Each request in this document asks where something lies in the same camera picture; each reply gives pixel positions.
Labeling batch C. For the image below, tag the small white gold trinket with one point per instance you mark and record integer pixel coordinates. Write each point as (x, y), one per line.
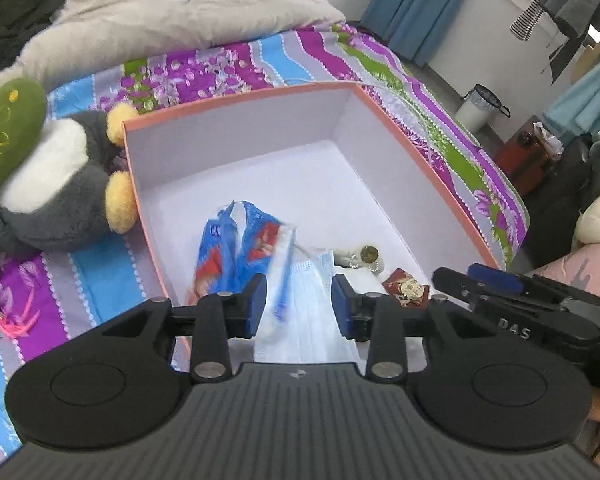
(362, 257)

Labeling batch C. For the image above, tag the blue face mask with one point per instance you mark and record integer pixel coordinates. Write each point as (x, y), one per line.
(305, 320)

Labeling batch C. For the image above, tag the teal curtain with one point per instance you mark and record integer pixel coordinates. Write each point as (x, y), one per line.
(415, 5)

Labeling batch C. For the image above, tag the red cartoon snack packet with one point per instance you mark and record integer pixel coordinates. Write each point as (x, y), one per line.
(405, 287)

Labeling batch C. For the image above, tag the black cloth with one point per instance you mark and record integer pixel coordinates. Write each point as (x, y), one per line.
(10, 25)

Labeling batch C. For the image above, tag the grey blanket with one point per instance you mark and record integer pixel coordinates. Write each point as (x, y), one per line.
(180, 5)

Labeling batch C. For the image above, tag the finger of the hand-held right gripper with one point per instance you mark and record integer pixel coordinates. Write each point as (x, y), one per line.
(495, 277)
(455, 285)

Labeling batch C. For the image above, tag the floral striped bedsheet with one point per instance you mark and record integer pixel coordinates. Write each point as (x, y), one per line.
(80, 285)

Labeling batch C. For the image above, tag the pink quilted cloth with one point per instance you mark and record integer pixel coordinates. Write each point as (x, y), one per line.
(585, 272)

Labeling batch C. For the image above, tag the red box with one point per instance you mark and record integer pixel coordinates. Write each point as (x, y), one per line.
(522, 160)

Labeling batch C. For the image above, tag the blue red snack bag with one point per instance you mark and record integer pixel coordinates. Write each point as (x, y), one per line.
(220, 260)

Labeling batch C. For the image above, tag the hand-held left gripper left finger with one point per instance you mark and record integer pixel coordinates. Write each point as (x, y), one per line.
(257, 305)

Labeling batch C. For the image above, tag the white plastic bag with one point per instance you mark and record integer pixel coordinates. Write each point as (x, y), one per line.
(550, 137)

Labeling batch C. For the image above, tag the white cabinet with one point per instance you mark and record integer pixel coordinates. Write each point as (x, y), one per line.
(485, 35)

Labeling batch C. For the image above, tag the green plush toy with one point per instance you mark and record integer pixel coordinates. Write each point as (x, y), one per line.
(10, 130)

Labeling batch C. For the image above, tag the grey penguin plush toy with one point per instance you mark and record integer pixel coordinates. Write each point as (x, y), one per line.
(55, 200)

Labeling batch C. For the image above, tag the pink cardboard box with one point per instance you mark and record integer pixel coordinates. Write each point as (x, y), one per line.
(280, 170)

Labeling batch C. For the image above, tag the black white striped garment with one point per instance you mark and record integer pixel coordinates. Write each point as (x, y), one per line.
(530, 15)

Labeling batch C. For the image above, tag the white trash bin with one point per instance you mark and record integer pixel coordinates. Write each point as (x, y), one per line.
(475, 112)

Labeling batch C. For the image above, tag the dark grey clothes pile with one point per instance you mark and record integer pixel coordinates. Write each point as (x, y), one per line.
(590, 170)

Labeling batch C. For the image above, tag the light blue hanging cloth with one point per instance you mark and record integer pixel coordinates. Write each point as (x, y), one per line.
(585, 95)

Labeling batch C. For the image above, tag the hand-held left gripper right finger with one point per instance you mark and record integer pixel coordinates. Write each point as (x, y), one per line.
(341, 305)

